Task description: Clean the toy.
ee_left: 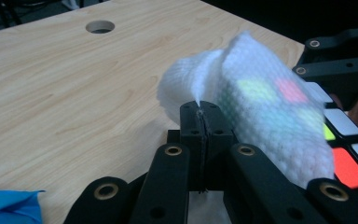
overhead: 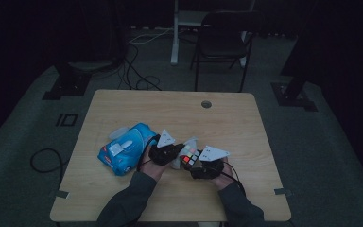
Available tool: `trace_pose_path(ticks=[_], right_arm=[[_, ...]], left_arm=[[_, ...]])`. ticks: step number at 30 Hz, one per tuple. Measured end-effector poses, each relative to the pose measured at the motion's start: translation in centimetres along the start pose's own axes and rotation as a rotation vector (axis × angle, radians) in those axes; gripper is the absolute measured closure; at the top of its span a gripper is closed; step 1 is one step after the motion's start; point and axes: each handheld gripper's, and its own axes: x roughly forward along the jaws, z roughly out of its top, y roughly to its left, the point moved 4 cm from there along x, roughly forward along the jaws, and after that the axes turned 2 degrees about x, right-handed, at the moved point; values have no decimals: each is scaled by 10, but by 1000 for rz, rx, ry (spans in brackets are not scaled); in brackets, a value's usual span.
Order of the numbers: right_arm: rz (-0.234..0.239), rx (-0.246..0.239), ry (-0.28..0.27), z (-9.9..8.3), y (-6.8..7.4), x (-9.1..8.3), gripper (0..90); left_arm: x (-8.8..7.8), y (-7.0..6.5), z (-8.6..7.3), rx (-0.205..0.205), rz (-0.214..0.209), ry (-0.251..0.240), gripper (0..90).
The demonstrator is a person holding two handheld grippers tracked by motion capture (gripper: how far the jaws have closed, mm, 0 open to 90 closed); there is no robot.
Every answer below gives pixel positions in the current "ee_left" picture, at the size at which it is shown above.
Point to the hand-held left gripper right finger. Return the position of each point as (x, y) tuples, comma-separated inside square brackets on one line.
[(216, 133)]

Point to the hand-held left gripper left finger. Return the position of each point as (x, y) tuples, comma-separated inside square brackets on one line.
[(195, 130)]

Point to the white wet wipe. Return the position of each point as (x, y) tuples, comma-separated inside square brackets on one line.
[(261, 124)]

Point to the colourful puzzle cube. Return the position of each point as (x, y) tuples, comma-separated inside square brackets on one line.
[(349, 169)]

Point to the blue wet wipes pack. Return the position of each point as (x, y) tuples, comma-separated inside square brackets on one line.
[(6, 207)]

